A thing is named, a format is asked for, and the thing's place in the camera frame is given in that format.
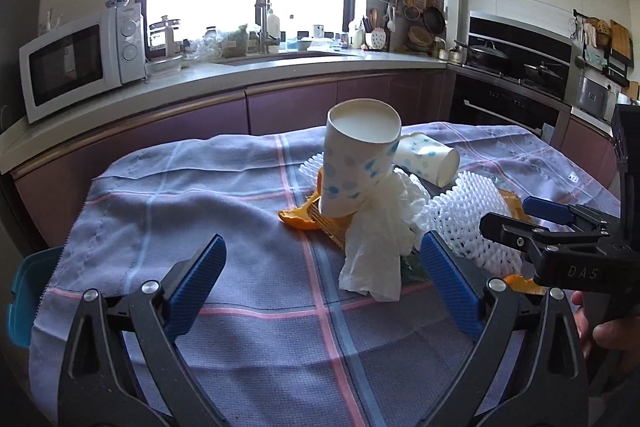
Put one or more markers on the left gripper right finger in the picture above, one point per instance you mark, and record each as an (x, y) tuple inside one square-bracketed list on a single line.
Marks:
[(525, 367)]

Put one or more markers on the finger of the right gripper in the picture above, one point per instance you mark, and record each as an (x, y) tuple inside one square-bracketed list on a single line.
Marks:
[(529, 240), (560, 214)]

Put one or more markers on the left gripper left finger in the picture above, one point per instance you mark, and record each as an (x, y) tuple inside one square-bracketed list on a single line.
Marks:
[(98, 385)]

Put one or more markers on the white foam fruit net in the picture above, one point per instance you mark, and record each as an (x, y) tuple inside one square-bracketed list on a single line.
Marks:
[(455, 215)]

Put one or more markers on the dotted paper cup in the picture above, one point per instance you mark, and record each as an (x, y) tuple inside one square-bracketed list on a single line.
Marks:
[(362, 136), (428, 159)]

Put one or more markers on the white tissue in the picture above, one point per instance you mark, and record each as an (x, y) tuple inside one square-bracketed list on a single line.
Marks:
[(383, 231)]

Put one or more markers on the gold snack wrapper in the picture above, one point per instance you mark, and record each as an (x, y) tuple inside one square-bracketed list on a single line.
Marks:
[(334, 228)]

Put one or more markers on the gold foil wrapper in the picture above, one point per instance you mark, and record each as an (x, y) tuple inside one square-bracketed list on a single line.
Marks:
[(515, 206)]

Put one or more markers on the silver kitchen faucet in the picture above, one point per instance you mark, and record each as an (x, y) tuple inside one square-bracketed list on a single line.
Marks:
[(261, 10)]

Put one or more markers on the person's right hand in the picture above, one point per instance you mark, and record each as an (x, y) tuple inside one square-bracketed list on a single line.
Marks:
[(618, 335)]

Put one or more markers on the orange peel piece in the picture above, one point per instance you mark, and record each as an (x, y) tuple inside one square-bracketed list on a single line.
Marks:
[(299, 218), (522, 285)]

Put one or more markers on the teal plastic bin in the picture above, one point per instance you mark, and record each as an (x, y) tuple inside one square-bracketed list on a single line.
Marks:
[(30, 280)]

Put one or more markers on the black built-in stove oven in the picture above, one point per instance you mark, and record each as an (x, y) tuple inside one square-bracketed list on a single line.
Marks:
[(514, 73)]

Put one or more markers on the wooden cutting board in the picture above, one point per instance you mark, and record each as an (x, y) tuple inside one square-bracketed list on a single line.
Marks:
[(621, 47)]

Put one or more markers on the purple plaid tablecloth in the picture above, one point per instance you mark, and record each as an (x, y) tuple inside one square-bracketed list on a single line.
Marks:
[(278, 343)]

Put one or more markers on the purple lower cabinets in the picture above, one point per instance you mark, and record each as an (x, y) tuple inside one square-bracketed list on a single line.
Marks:
[(47, 168)]

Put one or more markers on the small white foam net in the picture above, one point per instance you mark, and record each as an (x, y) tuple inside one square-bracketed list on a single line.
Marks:
[(310, 171)]

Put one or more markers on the black frying pan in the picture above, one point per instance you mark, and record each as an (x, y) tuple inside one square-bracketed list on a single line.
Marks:
[(434, 20)]

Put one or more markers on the white dotted utensil holder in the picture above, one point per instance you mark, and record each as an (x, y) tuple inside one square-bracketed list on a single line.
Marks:
[(377, 39)]

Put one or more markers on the white microwave oven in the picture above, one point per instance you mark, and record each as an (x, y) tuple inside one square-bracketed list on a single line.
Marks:
[(81, 59)]

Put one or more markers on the white soap bottle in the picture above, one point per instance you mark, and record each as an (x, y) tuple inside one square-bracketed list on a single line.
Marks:
[(273, 31)]

